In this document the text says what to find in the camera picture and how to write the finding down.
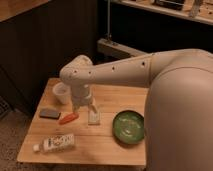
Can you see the orange carrot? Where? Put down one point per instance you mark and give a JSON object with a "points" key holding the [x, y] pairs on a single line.
{"points": [[68, 118]]}

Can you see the grey metal shelf rail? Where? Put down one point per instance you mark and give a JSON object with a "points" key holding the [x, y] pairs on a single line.
{"points": [[116, 50]]}

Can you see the green ceramic bowl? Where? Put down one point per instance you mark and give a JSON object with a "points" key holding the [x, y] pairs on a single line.
{"points": [[128, 127]]}

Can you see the white plastic cup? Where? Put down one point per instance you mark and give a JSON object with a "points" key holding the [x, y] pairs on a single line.
{"points": [[62, 92]]}

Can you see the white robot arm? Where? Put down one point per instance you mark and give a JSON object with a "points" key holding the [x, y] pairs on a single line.
{"points": [[178, 110]]}

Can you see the upper wooden shelf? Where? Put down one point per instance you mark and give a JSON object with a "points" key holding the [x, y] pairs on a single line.
{"points": [[194, 10]]}

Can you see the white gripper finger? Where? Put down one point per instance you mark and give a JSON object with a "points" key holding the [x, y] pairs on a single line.
{"points": [[92, 106], [75, 109]]}

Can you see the dark grey sponge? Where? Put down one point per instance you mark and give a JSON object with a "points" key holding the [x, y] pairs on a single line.
{"points": [[49, 113]]}

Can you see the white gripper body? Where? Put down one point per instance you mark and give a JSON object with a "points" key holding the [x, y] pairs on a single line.
{"points": [[81, 95]]}

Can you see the small white rectangular block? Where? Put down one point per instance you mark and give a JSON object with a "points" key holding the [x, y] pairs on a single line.
{"points": [[93, 118]]}

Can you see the wooden table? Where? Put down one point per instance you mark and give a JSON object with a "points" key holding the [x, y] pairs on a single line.
{"points": [[94, 144]]}

